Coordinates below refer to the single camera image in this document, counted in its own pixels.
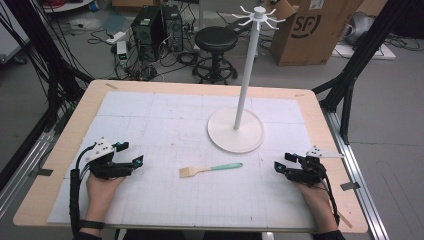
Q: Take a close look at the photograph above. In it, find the black round stool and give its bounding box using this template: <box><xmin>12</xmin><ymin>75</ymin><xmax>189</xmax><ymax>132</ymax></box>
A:
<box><xmin>191</xmin><ymin>25</ymin><xmax>240</xmax><ymax>86</ymax></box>

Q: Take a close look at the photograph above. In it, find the black wristband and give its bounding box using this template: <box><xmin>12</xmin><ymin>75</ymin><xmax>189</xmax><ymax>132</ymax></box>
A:
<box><xmin>79</xmin><ymin>219</ymin><xmax>106</xmax><ymax>231</ymax></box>

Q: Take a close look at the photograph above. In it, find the white round table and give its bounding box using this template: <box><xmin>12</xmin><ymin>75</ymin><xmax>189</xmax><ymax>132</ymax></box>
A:
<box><xmin>42</xmin><ymin>0</ymin><xmax>95</xmax><ymax>14</ymax></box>

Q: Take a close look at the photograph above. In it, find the slim black computer tower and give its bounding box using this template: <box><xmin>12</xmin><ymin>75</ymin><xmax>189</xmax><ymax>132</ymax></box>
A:
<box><xmin>161</xmin><ymin>4</ymin><xmax>185</xmax><ymax>53</ymax></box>

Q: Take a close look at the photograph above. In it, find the black frame stand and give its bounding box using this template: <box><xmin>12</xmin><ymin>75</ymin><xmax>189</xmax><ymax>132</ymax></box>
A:
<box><xmin>0</xmin><ymin>0</ymin><xmax>95</xmax><ymax>133</ymax></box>
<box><xmin>312</xmin><ymin>0</ymin><xmax>416</xmax><ymax>146</ymax></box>

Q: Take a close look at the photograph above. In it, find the white flat board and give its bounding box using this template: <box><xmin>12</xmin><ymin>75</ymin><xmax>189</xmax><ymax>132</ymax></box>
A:
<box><xmin>331</xmin><ymin>42</ymin><xmax>397</xmax><ymax>61</ymax></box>

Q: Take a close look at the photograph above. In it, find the person's right hand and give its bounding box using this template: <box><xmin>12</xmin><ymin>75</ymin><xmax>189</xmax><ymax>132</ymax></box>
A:
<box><xmin>294</xmin><ymin>179</ymin><xmax>335</xmax><ymax>218</ymax></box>

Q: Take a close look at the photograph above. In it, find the tangle of black floor cables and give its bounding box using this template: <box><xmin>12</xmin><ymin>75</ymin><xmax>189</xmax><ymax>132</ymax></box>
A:
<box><xmin>87</xmin><ymin>28</ymin><xmax>201</xmax><ymax>83</ymax></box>

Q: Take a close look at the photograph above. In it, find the white grid mat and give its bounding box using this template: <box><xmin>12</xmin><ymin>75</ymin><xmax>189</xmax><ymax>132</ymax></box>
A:
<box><xmin>46</xmin><ymin>90</ymin><xmax>322</xmax><ymax>232</ymax></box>

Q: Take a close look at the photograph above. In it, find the aluminium rail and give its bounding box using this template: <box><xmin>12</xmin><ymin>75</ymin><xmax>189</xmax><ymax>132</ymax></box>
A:
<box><xmin>0</xmin><ymin>129</ymin><xmax>57</xmax><ymax>219</ymax></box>
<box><xmin>322</xmin><ymin>109</ymin><xmax>390</xmax><ymax>240</ymax></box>

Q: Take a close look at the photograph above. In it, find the small device with green display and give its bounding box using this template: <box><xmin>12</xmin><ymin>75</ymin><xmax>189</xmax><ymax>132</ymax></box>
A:
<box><xmin>115</xmin><ymin>40</ymin><xmax>130</xmax><ymax>68</ymax></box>

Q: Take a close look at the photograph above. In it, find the person's left hand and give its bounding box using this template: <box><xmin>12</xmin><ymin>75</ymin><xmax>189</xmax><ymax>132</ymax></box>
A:
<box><xmin>85</xmin><ymin>173</ymin><xmax>127</xmax><ymax>222</ymax></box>

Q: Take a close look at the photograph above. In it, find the large cardboard box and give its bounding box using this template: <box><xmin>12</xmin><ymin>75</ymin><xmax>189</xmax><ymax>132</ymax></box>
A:
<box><xmin>269</xmin><ymin>0</ymin><xmax>366</xmax><ymax>67</ymax></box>

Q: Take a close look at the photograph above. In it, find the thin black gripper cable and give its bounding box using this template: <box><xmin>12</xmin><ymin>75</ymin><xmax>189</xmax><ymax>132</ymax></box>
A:
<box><xmin>320</xmin><ymin>178</ymin><xmax>341</xmax><ymax>227</ymax></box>

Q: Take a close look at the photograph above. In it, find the thick black sleeved cable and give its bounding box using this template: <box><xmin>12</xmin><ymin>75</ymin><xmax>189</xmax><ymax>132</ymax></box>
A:
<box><xmin>68</xmin><ymin>143</ymin><xmax>98</xmax><ymax>236</ymax></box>

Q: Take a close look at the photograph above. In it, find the grey tape piece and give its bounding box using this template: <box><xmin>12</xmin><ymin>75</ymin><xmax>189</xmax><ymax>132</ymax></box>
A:
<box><xmin>339</xmin><ymin>181</ymin><xmax>362</xmax><ymax>192</ymax></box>

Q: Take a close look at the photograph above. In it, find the white power strip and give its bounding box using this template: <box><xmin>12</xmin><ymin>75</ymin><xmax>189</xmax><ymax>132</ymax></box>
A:
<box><xmin>105</xmin><ymin>31</ymin><xmax>127</xmax><ymax>45</ymax></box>

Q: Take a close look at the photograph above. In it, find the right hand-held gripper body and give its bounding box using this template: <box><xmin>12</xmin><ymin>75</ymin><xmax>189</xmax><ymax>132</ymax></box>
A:
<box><xmin>284</xmin><ymin>146</ymin><xmax>345</xmax><ymax>187</ymax></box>

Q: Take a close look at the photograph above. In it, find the large black computer tower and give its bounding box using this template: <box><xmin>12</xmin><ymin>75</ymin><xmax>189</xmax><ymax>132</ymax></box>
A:
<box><xmin>130</xmin><ymin>5</ymin><xmax>167</xmax><ymax>63</ymax></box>

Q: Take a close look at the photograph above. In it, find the white hook rack stand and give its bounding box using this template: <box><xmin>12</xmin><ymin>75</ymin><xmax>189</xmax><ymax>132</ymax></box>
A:
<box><xmin>206</xmin><ymin>5</ymin><xmax>287</xmax><ymax>155</ymax></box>

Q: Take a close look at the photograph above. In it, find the grey bag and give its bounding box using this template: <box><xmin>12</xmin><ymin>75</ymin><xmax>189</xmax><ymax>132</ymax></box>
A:
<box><xmin>343</xmin><ymin>11</ymin><xmax>376</xmax><ymax>46</ymax></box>

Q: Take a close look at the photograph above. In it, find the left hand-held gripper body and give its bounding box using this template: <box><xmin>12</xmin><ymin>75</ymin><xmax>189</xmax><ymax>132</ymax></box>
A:
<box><xmin>86</xmin><ymin>137</ymin><xmax>135</xmax><ymax>181</ymax></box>

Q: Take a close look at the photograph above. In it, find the green-handled wooden brush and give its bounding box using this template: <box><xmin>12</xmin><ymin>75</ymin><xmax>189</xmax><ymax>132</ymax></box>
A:
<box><xmin>178</xmin><ymin>162</ymin><xmax>244</xmax><ymax>179</ymax></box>

